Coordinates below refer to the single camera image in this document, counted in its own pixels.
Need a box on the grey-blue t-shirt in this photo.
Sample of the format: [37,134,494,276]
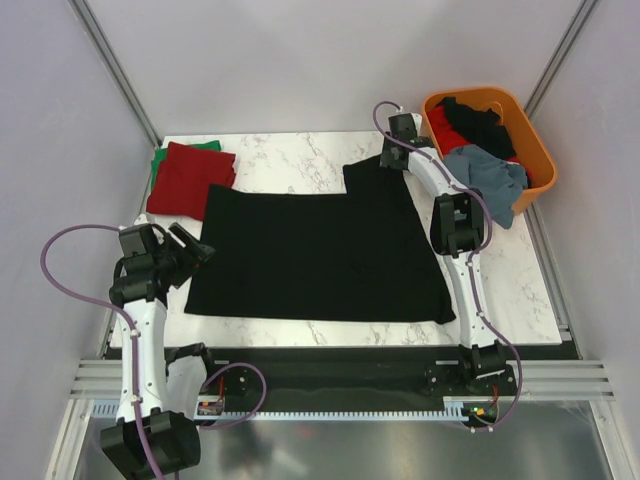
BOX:
[444,145,529,229]

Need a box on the orange plastic tub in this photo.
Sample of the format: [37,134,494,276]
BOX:
[422,87,557,215]

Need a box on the black t-shirt blue logo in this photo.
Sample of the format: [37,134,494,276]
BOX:
[185,157,455,324]

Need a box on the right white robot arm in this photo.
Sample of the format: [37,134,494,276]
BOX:
[380,107,513,394]

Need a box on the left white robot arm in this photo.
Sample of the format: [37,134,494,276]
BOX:
[100,215,220,479]

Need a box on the red garment in tub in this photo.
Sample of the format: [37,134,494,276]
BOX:
[427,105,524,166]

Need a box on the folded red t-shirt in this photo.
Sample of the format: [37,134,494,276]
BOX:
[146,142,236,221]

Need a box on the black garment in tub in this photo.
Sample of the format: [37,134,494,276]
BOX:
[433,95,518,160]

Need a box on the folded green t-shirt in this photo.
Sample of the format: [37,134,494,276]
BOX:
[151,140,222,187]

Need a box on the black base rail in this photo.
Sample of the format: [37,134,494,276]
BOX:
[159,344,516,414]

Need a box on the white slotted cable duct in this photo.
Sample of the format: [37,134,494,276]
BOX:
[90,400,487,424]

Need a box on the right aluminium frame post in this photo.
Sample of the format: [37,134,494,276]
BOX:
[523,0,601,124]

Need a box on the aluminium frame post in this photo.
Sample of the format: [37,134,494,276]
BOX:
[68,0,162,147]
[523,0,601,124]

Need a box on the left aluminium frame post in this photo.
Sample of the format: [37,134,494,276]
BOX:
[68,0,162,147]

